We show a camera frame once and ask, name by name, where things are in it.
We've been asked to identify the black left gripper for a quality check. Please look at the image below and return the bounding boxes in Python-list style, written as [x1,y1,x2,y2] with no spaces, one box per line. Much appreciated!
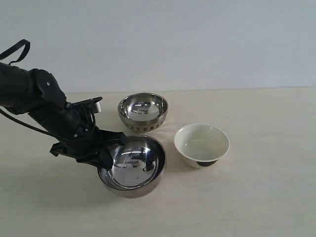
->
[29,104,126,170]

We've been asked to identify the large steel bowl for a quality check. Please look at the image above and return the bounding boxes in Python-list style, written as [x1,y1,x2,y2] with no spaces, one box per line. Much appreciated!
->
[97,135,166,198]

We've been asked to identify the small patterned steel bowl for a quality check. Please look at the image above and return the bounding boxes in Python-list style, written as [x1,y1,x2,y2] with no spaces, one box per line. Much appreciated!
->
[117,92,169,133]

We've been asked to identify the white ceramic bowl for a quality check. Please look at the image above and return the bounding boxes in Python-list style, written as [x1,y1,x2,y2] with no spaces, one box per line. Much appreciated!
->
[173,123,230,168]

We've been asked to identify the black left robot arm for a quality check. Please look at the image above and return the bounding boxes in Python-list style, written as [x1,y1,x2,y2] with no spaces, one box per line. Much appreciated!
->
[0,63,126,170]

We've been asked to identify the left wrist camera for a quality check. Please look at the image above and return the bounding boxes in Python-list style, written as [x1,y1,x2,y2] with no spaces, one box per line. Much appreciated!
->
[71,97,103,114]

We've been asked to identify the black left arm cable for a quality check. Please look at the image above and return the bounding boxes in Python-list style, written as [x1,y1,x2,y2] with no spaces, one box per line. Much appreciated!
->
[0,39,94,139]

